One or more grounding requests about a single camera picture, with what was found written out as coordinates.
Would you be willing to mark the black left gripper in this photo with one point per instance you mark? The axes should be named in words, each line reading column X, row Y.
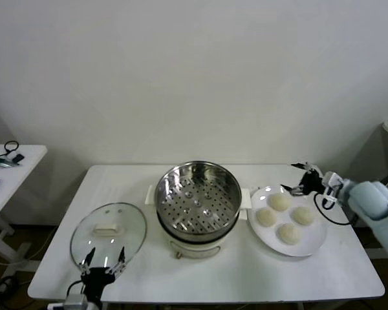
column 95, row 281

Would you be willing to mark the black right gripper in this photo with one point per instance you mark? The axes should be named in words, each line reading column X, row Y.
column 312, row 183

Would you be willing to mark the white steamed baozi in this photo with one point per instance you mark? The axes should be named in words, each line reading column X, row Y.
column 303, row 214
column 266, row 216
column 289, row 233
column 279, row 201

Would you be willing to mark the light blue right robot arm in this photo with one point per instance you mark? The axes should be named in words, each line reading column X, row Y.
column 372, row 200

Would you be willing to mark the stainless steel steamer basket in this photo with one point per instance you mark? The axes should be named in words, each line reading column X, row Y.
column 197, row 174

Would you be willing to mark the white round plate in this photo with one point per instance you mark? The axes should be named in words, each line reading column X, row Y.
column 310, row 240

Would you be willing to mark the cream electric cooker base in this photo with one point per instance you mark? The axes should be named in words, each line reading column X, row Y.
column 197, row 247

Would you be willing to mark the white side table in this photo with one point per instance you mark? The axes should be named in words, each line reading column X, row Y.
column 29, row 168

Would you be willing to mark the small black item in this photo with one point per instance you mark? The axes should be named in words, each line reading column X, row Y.
column 18, row 158

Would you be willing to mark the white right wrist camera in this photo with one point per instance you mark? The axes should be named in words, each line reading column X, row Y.
column 331, row 185

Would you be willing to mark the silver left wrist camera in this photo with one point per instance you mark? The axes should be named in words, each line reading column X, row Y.
column 75, row 301

